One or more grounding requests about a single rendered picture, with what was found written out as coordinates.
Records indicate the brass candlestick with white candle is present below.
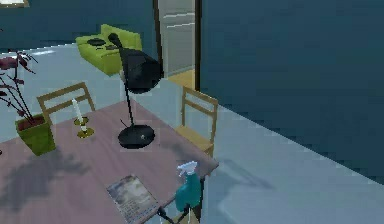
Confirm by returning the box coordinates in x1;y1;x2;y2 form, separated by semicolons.
71;98;95;140

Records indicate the light wooden chair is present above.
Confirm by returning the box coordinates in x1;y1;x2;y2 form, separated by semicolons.
36;81;97;126
173;85;219;158

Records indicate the green sofa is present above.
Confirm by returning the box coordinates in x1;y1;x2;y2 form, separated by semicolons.
75;23;144;77

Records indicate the black round flat object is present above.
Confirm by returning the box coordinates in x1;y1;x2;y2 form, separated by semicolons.
87;37;107;47

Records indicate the grey room door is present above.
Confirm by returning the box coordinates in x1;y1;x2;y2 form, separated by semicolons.
157;0;196;78

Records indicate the grey printed magazine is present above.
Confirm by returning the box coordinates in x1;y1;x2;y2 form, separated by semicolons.
106;174;161;224

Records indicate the red plant in green pot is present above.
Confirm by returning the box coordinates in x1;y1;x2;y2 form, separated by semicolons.
0;49;57;157

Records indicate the pinkish brown wooden table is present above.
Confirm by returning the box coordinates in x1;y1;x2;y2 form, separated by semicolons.
0;99;220;224

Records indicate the black desk lamp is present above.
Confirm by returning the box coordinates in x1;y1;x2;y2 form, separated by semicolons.
107;32;164;150

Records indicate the teal spray bottle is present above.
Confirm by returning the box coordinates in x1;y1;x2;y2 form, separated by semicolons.
174;160;203;214

